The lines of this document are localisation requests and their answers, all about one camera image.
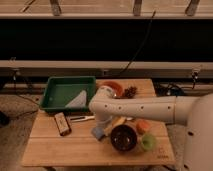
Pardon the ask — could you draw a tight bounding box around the pine cone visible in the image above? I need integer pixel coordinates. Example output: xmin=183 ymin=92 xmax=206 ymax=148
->
xmin=124 ymin=86 xmax=137 ymax=98

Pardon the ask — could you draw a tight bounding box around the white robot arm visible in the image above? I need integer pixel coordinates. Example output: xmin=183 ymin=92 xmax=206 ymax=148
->
xmin=89 ymin=86 xmax=213 ymax=171

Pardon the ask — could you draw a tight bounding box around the green plastic tray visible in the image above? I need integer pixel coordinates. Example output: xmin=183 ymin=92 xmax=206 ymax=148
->
xmin=40 ymin=76 xmax=96 ymax=113

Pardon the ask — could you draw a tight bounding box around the white cloth in tray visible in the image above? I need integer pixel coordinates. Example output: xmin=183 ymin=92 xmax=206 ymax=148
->
xmin=67 ymin=90 xmax=87 ymax=108

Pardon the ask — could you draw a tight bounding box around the blue sponge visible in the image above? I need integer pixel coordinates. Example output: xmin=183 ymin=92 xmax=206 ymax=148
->
xmin=91 ymin=127 xmax=105 ymax=141

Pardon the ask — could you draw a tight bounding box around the orange bowl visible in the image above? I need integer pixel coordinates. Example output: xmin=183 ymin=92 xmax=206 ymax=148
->
xmin=99 ymin=81 xmax=123 ymax=98

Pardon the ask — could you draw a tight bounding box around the black cable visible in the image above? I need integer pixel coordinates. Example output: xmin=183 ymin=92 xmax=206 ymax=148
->
xmin=119 ymin=10 xmax=157 ymax=75

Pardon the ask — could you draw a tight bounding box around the dark brown bowl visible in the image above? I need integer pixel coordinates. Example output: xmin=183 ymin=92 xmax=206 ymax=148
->
xmin=110 ymin=124 xmax=137 ymax=152

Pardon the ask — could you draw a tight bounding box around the wooden table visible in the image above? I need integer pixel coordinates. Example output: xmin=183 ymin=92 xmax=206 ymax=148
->
xmin=21 ymin=78 xmax=176 ymax=167

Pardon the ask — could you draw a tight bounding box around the brown rectangular box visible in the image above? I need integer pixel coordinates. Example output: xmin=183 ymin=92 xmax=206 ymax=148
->
xmin=54 ymin=113 xmax=71 ymax=136

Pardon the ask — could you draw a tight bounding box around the green cup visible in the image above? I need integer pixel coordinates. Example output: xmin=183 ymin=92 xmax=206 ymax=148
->
xmin=141 ymin=134 xmax=156 ymax=151

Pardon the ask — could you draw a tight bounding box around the wooden spoon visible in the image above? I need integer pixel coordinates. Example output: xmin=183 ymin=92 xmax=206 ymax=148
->
xmin=105 ymin=117 xmax=126 ymax=133

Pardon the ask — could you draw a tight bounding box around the orange cup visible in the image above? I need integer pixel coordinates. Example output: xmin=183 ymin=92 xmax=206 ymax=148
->
xmin=136 ymin=120 xmax=150 ymax=134

